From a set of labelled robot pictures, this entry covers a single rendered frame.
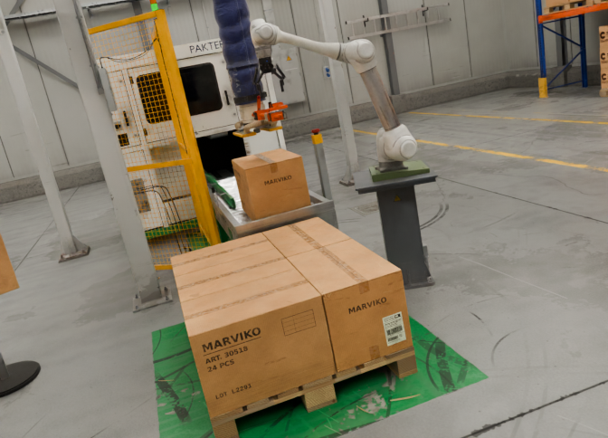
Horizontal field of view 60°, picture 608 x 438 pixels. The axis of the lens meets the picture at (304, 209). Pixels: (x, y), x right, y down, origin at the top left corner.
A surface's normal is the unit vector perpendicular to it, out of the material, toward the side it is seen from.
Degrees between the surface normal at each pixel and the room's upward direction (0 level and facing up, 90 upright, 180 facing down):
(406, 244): 90
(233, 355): 90
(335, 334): 90
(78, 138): 90
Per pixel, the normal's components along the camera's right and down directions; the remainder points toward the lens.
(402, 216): -0.06, 0.27
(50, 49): 0.28, 0.20
